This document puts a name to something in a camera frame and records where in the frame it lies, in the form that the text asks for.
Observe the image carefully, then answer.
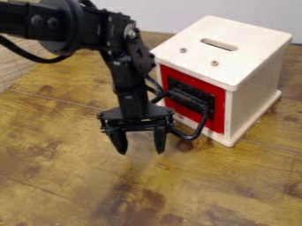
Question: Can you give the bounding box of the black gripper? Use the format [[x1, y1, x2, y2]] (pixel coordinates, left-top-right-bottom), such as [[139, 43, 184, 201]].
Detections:
[[97, 87, 174, 154]]

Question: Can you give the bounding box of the black metal drawer handle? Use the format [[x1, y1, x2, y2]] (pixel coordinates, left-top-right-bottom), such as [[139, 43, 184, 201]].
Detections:
[[149, 87, 210, 141]]

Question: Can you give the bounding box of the red wooden drawer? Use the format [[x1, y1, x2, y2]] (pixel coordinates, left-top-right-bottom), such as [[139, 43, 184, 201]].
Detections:
[[160, 65, 226, 133]]

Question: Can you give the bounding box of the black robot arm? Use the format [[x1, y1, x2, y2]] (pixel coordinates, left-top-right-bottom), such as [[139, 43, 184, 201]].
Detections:
[[0, 0, 173, 154]]

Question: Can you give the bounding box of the white wooden box cabinet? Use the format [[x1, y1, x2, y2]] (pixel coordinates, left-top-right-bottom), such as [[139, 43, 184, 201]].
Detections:
[[153, 15, 293, 147]]

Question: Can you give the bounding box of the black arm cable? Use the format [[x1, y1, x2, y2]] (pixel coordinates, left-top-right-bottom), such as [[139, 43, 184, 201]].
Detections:
[[0, 34, 73, 64]]

